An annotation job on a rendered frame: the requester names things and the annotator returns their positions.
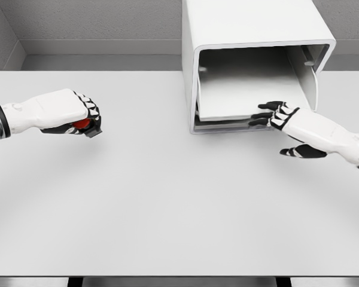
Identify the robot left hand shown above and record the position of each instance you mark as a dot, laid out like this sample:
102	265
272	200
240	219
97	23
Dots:
60	106

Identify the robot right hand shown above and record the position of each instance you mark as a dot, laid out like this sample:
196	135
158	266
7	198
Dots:
296	119

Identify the red black load switch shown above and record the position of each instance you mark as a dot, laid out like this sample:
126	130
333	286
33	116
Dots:
88	127

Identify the white cabinet drawer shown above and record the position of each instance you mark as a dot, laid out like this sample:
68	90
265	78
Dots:
248	89

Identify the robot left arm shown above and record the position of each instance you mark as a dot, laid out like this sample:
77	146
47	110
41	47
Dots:
6	119

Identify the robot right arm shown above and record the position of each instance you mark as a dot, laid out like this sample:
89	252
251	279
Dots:
351	143

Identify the white tabletop storage cabinet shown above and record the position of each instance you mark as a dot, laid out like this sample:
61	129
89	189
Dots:
242	36

